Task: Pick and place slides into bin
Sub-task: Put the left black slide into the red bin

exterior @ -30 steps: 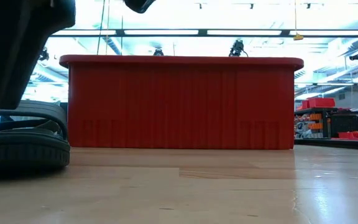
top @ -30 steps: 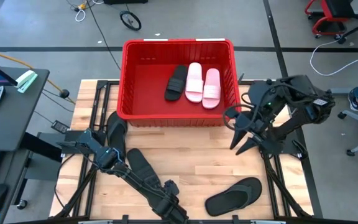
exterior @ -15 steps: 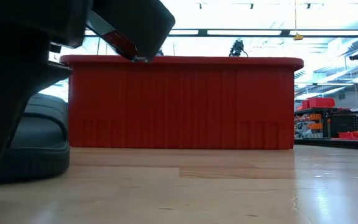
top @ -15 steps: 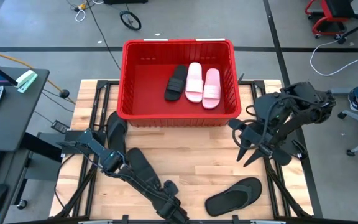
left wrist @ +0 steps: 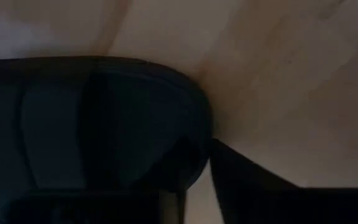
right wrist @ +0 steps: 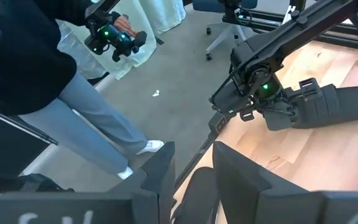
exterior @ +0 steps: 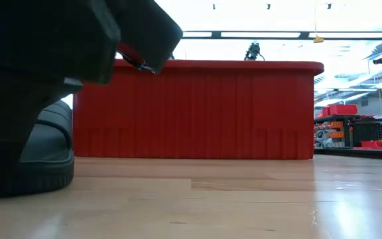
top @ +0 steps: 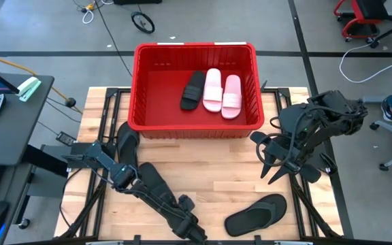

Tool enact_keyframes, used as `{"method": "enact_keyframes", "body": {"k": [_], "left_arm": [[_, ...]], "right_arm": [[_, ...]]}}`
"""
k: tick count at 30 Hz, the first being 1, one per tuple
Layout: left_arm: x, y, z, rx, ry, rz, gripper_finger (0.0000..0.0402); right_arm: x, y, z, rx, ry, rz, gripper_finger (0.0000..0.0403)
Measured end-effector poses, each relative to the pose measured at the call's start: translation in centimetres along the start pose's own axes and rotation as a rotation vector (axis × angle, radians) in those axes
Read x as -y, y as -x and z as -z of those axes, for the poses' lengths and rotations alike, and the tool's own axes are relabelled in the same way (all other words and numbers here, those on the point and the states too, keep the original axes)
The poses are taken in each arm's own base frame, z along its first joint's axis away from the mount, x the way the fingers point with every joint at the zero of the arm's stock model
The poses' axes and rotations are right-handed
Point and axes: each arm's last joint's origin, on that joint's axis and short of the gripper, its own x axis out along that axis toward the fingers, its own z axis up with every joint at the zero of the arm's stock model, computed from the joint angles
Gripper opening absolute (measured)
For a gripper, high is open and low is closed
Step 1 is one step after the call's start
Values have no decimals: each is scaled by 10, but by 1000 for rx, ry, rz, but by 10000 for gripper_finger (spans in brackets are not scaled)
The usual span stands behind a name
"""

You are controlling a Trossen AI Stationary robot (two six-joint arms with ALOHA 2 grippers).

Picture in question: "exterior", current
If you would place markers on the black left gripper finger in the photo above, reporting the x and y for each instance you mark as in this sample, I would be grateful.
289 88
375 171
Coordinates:
45 36
148 30

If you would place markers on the black slide sandal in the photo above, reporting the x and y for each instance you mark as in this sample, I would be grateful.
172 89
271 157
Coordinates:
51 149

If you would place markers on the red plastic bin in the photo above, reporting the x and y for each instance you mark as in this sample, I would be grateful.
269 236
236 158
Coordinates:
211 109

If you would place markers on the red storage bin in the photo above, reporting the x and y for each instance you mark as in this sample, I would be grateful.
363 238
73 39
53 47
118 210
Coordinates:
343 109

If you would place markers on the black clamp device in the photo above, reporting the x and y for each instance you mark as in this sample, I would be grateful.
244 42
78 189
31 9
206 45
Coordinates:
253 51

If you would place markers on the yellow hanging tag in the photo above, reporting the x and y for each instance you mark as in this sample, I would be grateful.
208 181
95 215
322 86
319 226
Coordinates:
318 40

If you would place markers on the black storage shelf rack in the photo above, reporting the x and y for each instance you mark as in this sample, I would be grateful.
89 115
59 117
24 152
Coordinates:
347 132

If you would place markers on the black hanging fixture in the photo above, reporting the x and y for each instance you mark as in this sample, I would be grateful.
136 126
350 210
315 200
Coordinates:
380 60

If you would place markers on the black pegboard panel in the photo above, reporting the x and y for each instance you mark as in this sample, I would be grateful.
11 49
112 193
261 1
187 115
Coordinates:
373 132

